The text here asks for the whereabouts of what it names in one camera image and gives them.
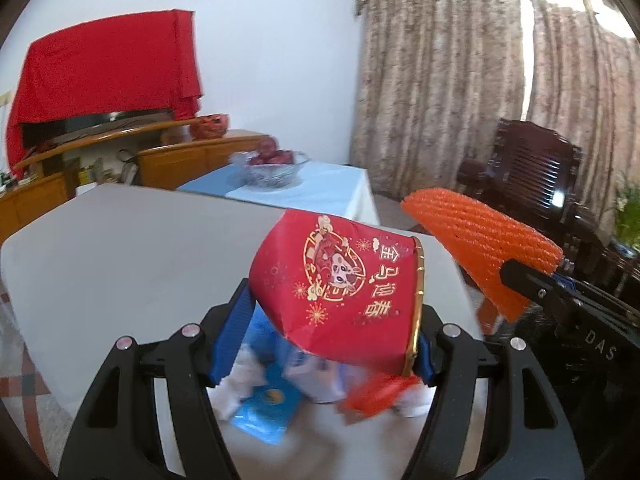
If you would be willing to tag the red paper gift bag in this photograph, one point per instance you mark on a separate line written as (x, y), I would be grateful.
(340, 285)

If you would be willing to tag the red cloth cover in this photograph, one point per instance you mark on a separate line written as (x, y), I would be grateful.
(100, 70)

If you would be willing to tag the red fruit pile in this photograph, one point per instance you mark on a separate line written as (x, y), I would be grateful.
(272, 156)

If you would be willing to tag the blue snack packet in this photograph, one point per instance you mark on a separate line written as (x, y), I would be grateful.
(267, 405)

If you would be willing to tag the beige patterned curtain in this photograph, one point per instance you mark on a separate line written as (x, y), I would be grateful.
(585, 75)
(440, 85)

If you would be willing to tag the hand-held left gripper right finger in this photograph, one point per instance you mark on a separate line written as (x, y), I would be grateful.
(426, 360)

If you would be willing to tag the dark wooden armchair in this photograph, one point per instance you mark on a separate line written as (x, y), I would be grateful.
(525, 160)

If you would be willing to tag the black television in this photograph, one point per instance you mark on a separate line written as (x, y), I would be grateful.
(90, 125)

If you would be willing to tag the wooden cabinet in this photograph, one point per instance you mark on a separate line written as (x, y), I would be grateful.
(185, 157)

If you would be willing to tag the white and blue packet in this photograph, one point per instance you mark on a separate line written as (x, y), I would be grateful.
(315, 375)

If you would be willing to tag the red plastic wrapper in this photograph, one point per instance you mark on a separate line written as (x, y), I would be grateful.
(375, 395)

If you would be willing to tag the dark wooden side table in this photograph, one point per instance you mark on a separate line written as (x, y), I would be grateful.
(622, 275)

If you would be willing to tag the glass fruit bowl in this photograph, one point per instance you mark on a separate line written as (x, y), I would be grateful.
(265, 175)

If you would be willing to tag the table with pale blue tablecloth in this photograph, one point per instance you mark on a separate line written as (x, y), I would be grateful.
(320, 190)

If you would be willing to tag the green potted plant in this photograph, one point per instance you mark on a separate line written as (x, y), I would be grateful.
(629, 210)

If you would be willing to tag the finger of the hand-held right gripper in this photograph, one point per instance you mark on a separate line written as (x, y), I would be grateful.
(537, 287)

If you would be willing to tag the orange foam fruit net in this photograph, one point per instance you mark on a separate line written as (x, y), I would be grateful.
(475, 230)

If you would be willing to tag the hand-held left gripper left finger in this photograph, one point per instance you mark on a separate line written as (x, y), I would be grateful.
(231, 340)

